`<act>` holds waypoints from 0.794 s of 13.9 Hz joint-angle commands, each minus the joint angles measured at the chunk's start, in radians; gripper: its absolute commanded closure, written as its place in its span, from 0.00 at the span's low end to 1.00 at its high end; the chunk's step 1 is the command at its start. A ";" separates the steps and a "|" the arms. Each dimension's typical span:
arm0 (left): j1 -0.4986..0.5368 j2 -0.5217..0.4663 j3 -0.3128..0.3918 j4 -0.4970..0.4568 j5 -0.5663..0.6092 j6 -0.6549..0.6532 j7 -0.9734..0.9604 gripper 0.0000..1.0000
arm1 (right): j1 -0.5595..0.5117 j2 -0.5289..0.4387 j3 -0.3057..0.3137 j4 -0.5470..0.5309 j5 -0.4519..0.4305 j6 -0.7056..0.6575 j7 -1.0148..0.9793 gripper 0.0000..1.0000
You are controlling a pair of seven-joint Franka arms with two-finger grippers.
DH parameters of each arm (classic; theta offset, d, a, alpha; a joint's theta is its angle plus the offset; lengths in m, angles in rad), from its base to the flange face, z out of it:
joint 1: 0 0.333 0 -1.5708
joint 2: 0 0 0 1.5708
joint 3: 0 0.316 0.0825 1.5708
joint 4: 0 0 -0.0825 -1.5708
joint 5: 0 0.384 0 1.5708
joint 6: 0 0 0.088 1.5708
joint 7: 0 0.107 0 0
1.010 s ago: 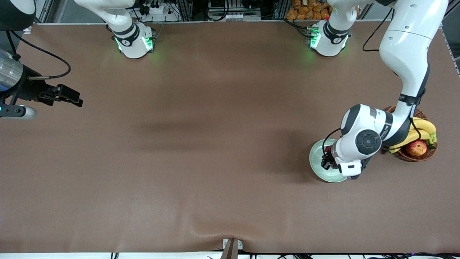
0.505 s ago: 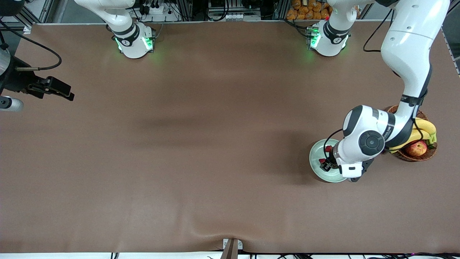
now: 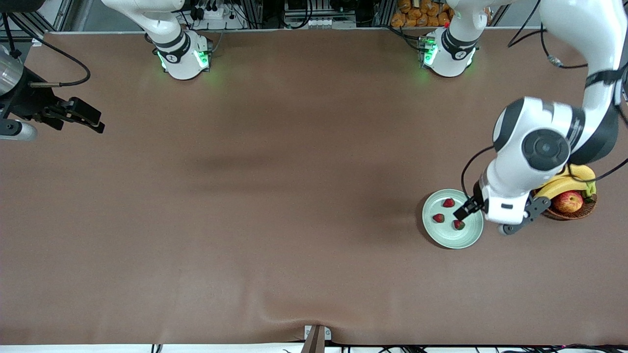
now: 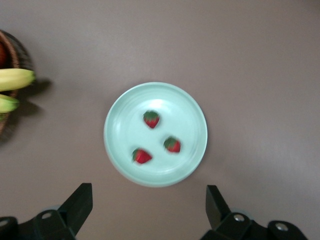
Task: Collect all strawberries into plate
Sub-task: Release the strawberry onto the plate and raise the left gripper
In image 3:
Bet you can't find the table cover cloth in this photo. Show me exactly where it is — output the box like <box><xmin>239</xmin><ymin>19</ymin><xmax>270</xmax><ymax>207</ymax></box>
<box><xmin>0</xmin><ymin>27</ymin><xmax>628</xmax><ymax>346</ymax></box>

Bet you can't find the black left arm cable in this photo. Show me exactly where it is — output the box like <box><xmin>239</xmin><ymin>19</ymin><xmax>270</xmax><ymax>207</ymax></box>
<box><xmin>460</xmin><ymin>0</ymin><xmax>628</xmax><ymax>197</ymax></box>

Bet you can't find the table edge clamp bracket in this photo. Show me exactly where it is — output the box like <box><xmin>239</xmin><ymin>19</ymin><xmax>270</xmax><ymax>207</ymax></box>
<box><xmin>300</xmin><ymin>325</ymin><xmax>332</xmax><ymax>353</ymax></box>

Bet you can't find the white power strip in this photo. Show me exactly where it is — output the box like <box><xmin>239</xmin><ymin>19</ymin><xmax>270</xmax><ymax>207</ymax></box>
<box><xmin>192</xmin><ymin>0</ymin><xmax>237</xmax><ymax>21</ymax></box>

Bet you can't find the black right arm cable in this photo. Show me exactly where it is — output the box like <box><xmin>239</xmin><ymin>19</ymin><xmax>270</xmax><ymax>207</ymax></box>
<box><xmin>0</xmin><ymin>12</ymin><xmax>92</xmax><ymax>89</ymax></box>

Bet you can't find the red apple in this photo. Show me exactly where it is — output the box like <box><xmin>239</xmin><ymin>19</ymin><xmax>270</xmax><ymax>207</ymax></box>
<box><xmin>553</xmin><ymin>191</ymin><xmax>584</xmax><ymax>214</ymax></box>

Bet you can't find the brown wicker basket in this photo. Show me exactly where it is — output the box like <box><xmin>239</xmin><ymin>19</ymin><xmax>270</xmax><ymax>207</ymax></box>
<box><xmin>540</xmin><ymin>193</ymin><xmax>598</xmax><ymax>221</ymax></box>

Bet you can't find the pale green round plate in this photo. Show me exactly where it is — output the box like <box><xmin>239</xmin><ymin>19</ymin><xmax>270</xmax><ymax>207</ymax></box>
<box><xmin>422</xmin><ymin>189</ymin><xmax>484</xmax><ymax>250</ymax></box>

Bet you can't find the bag of orange bread rolls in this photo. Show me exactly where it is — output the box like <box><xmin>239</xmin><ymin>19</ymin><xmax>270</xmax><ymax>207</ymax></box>
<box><xmin>391</xmin><ymin>0</ymin><xmax>454</xmax><ymax>27</ymax></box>

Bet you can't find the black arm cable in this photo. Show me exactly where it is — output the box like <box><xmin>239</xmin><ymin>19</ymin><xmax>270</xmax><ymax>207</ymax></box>
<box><xmin>460</xmin><ymin>0</ymin><xmax>628</xmax><ymax>197</ymax></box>
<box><xmin>0</xmin><ymin>12</ymin><xmax>92</xmax><ymax>89</ymax></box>

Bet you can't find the white connector strip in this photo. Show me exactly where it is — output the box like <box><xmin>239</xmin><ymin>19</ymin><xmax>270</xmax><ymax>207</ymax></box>
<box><xmin>305</xmin><ymin>17</ymin><xmax>357</xmax><ymax>29</ymax></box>

